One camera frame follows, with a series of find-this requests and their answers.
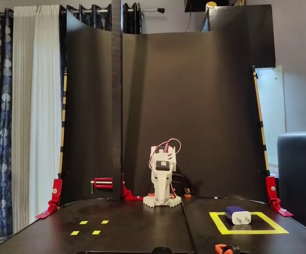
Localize red screw clamp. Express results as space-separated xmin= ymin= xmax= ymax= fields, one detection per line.
xmin=90 ymin=173 xmax=144 ymax=201

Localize white pleated curtain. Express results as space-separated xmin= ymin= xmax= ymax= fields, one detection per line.
xmin=11 ymin=5 xmax=63 ymax=233

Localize white cabinet door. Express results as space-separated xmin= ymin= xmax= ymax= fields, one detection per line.
xmin=255 ymin=65 xmax=287 ymax=175

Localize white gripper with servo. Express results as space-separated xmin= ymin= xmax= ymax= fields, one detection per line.
xmin=152 ymin=158 xmax=175 ymax=205

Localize silver curtain rod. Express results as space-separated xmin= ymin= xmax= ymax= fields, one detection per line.
xmin=69 ymin=7 xmax=166 ymax=14

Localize dark blue patterned curtain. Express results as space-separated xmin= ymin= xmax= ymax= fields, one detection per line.
xmin=60 ymin=2 xmax=143 ymax=35
xmin=0 ymin=7 xmax=14 ymax=239

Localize red hinged bracket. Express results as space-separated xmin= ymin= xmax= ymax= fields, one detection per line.
xmin=35 ymin=178 xmax=63 ymax=220
xmin=265 ymin=176 xmax=293 ymax=217

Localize thick black cable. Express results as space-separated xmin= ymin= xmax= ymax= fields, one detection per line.
xmin=172 ymin=173 xmax=196 ymax=195

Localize blue white charger block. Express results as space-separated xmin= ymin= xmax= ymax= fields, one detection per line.
xmin=224 ymin=206 xmax=252 ymax=226

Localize black corrugated backdrop board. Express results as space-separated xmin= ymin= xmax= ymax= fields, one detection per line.
xmin=60 ymin=10 xmax=271 ymax=204

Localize yellow tape square outline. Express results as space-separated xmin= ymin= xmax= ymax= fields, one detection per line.
xmin=209 ymin=211 xmax=290 ymax=235

